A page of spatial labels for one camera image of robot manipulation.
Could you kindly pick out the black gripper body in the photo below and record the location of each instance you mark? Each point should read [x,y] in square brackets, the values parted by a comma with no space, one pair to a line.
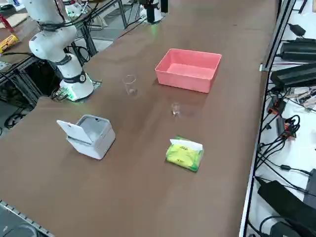
[150,2]

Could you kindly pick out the small glass beaker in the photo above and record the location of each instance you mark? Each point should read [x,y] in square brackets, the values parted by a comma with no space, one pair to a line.
[176,110]

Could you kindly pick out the white tissue sheet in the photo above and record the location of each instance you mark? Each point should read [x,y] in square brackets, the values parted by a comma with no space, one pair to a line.
[187,143]

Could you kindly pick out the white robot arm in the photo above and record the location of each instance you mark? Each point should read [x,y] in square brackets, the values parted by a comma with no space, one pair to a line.
[49,44]
[159,17]

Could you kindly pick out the pink plastic container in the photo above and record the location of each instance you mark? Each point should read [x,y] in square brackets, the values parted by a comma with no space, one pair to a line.
[187,74]

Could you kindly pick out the large glass beaker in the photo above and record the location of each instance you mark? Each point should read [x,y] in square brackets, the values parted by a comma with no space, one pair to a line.
[130,86]

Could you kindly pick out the white lidded trash bin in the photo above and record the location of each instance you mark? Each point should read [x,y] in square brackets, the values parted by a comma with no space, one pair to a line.
[98,143]

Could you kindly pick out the green tissue pack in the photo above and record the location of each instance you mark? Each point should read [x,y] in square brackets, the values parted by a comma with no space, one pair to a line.
[182,158]

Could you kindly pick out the small black power adapter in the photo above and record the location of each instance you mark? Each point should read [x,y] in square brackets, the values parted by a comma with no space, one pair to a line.
[297,29]

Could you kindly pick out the wooden board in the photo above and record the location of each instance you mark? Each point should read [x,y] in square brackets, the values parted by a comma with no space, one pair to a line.
[14,19]

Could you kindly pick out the large black power adapter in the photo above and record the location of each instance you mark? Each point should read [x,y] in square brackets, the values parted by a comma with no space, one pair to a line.
[298,50]
[293,75]

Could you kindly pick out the red tool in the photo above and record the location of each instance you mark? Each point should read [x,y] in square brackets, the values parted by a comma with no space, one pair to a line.
[6,23]

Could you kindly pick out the yellow snack packet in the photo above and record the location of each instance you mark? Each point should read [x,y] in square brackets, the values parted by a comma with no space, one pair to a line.
[8,43]

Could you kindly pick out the black orange connector box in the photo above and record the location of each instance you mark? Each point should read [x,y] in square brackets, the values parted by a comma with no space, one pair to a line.
[277,106]

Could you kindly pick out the black orange power strip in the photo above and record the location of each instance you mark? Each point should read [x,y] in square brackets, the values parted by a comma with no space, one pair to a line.
[287,128]

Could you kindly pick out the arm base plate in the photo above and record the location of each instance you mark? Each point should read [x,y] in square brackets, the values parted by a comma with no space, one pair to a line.
[97,84]

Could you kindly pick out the aluminium frame post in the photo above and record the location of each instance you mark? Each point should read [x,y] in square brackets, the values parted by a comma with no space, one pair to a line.
[277,37]

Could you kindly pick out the aluminium table rail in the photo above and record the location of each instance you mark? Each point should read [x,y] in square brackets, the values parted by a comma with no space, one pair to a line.
[24,217]

